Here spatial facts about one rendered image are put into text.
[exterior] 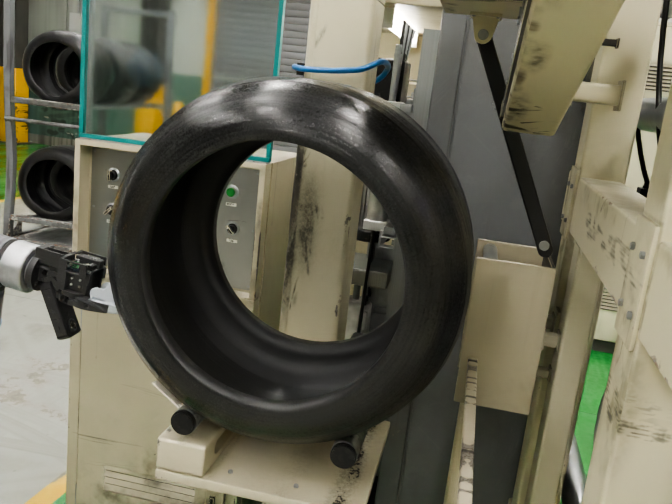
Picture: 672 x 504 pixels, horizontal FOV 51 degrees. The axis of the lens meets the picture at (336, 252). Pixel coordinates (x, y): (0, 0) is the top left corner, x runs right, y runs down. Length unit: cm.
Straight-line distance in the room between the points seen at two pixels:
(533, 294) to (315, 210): 46
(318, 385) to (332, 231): 32
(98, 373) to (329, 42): 122
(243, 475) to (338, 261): 47
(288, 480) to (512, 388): 47
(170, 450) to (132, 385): 88
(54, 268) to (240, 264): 72
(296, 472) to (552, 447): 52
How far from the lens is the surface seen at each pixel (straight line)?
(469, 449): 107
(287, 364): 142
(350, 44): 144
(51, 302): 139
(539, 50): 97
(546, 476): 155
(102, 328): 215
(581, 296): 141
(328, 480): 132
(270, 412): 115
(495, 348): 142
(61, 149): 524
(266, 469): 133
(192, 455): 128
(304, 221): 147
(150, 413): 217
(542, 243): 137
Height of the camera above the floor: 148
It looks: 13 degrees down
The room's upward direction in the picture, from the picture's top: 7 degrees clockwise
